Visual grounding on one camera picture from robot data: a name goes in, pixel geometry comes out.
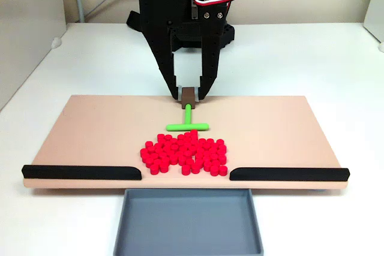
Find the green T pusher brown block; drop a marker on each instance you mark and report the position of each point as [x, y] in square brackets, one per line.
[188, 115]

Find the red round granule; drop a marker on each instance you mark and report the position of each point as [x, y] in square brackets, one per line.
[222, 158]
[144, 151]
[168, 138]
[202, 141]
[193, 132]
[149, 144]
[223, 170]
[163, 167]
[149, 163]
[181, 137]
[161, 137]
[187, 134]
[210, 141]
[222, 152]
[195, 168]
[146, 157]
[154, 169]
[186, 170]
[214, 171]
[220, 142]
[222, 147]

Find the beige flat board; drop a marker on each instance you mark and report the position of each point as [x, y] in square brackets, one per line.
[90, 133]

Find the grey plastic tray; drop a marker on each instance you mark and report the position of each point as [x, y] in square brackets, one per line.
[189, 226]

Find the white corner bracket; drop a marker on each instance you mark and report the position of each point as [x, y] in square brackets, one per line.
[381, 47]
[56, 42]

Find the black rail bar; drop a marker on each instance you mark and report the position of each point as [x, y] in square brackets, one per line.
[81, 172]
[288, 174]

